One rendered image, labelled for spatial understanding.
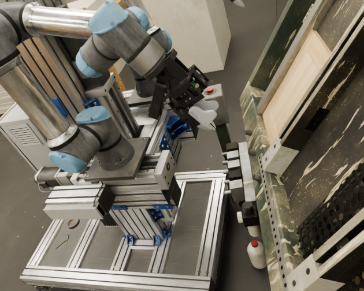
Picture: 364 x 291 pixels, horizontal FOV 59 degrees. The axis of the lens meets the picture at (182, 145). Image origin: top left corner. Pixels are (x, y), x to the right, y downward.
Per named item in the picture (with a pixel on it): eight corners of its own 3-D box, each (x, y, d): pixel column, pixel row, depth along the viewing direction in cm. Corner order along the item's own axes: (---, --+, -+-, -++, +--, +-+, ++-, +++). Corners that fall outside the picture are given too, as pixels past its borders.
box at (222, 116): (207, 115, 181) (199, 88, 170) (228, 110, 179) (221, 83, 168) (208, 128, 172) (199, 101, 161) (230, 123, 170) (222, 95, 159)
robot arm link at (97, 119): (126, 129, 123) (111, 100, 115) (107, 153, 115) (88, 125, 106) (103, 127, 129) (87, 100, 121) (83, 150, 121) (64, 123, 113)
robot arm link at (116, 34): (97, 13, 69) (116, -12, 62) (136, 49, 73) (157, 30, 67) (78, 33, 64) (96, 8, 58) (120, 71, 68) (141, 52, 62)
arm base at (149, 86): (133, 99, 161) (125, 82, 155) (142, 83, 171) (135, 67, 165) (160, 94, 155) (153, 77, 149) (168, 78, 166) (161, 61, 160)
